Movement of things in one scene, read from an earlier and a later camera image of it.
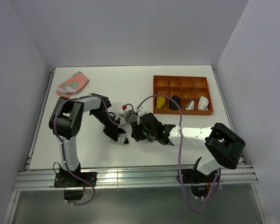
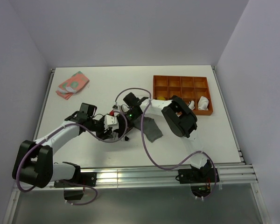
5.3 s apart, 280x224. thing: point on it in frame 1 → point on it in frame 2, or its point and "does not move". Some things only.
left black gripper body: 105,119 → 98,126
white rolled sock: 203,104 does not move
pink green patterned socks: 72,86 does not move
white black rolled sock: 191,106 does not move
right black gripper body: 141,132 → 130,117
